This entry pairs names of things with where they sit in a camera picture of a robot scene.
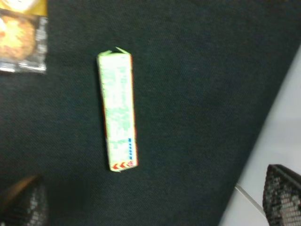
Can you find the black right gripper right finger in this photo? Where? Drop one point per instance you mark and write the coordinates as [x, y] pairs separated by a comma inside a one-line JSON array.
[[282, 196]]

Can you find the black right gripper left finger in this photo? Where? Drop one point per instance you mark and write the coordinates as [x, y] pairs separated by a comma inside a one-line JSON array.
[[25, 203]]

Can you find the green candy stick box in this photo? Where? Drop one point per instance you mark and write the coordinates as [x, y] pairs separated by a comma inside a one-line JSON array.
[[116, 86]]

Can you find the black tablecloth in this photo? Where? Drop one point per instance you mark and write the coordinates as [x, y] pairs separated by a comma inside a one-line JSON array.
[[206, 73]]

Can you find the gold chocolate ball pack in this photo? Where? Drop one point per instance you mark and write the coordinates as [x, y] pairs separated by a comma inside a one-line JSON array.
[[23, 36]]

